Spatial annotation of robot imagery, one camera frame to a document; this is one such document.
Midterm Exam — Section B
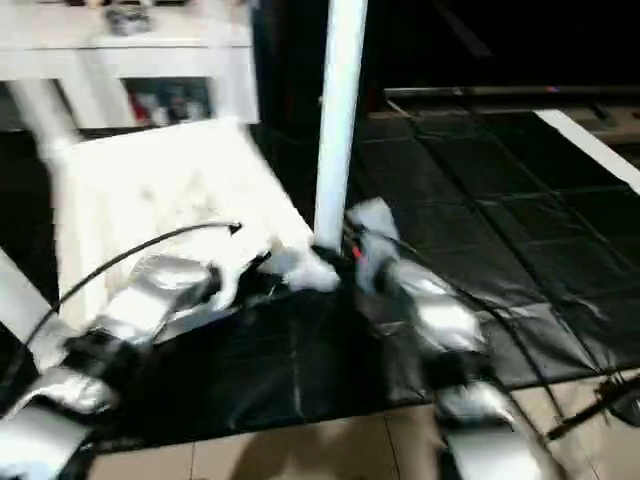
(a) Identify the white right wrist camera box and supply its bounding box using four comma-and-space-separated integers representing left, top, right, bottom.
345, 198, 403, 293

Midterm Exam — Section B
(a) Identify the white glass-door cabinet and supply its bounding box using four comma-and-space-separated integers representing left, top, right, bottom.
0, 0, 259, 131

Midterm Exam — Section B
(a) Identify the white plastic table top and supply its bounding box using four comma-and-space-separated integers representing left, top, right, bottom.
40, 118, 343, 346

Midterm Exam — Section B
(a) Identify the white plastic table leg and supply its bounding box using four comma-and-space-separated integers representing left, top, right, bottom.
8, 80, 83, 161
313, 0, 370, 253
0, 245, 63, 353
215, 40, 261, 126

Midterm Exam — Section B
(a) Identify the black metal bar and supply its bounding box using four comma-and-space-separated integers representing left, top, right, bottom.
385, 84, 640, 105

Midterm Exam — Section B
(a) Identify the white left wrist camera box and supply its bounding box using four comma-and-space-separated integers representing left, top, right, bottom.
205, 240, 273, 306

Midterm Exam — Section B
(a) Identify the black work mat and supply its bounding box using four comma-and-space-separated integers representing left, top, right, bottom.
0, 105, 640, 451

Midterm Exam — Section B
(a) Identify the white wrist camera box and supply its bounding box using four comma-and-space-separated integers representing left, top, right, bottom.
205, 240, 273, 306
345, 198, 403, 293

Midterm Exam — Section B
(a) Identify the crumpled silver object on cabinet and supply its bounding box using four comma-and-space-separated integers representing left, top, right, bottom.
105, 5, 153, 35

